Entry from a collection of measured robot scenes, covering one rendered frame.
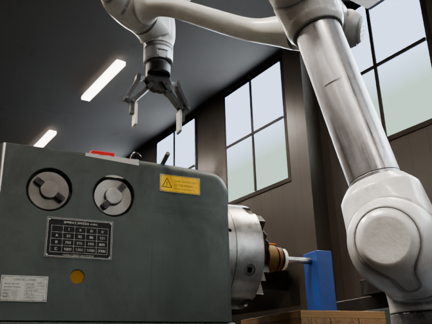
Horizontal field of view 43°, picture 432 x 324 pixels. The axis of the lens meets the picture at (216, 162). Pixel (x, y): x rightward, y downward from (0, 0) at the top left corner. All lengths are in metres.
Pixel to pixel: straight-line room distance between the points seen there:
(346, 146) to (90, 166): 0.61
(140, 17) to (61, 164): 0.49
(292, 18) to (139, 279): 0.68
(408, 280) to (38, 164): 0.83
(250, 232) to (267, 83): 5.70
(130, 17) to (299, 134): 4.72
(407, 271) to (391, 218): 0.09
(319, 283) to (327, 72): 0.86
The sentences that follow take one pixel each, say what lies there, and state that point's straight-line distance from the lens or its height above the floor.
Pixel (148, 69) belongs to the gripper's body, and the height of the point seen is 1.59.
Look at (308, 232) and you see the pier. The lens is 5.81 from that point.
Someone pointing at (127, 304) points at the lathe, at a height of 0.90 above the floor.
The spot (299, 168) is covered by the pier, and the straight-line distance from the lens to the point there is 6.05.
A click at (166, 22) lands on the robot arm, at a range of 1.70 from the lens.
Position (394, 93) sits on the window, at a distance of 5.64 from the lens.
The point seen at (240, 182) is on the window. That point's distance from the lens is 7.21.
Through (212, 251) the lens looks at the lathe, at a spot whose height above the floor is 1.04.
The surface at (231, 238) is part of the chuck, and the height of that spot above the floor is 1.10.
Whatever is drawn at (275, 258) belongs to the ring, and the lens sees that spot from 1.73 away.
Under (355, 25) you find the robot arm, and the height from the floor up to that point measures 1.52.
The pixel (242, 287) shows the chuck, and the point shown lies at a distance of 1.58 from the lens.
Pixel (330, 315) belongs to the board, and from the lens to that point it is 1.64.
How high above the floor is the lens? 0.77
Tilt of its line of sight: 20 degrees up
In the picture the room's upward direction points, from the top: 1 degrees counter-clockwise
